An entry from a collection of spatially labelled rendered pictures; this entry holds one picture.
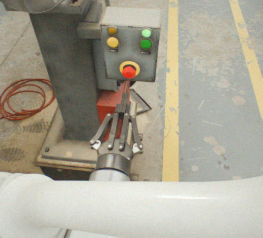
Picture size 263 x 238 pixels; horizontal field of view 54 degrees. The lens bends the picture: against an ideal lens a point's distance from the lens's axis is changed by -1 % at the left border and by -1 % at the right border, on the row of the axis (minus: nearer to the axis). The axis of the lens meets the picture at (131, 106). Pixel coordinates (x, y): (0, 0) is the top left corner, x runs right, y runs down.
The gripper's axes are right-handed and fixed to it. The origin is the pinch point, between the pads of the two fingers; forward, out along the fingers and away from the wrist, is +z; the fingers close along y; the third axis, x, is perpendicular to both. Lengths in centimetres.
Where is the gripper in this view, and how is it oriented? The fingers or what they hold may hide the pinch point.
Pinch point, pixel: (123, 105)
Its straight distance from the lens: 68.6
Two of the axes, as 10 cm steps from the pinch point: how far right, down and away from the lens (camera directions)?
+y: 9.9, 0.8, -0.8
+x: -0.1, -6.5, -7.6
